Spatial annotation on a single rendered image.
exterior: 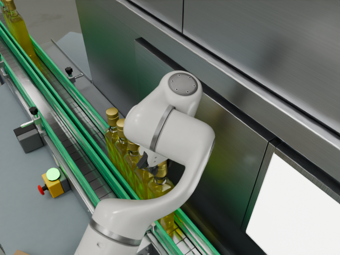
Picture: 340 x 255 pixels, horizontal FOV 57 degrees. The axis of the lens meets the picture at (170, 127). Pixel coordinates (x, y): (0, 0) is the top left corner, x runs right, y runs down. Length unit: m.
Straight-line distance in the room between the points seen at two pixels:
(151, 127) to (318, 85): 0.26
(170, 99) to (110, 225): 0.21
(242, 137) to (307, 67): 0.20
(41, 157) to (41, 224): 0.31
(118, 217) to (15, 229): 0.81
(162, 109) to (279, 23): 0.23
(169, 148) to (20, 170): 0.99
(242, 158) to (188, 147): 0.25
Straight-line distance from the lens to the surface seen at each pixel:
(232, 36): 0.62
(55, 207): 1.24
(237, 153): 0.70
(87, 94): 1.44
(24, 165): 1.40
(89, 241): 0.49
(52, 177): 1.19
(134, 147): 0.83
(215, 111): 0.69
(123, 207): 0.47
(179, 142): 0.46
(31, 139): 1.40
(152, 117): 0.47
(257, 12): 0.57
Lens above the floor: 1.75
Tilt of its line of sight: 45 degrees down
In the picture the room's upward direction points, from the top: straight up
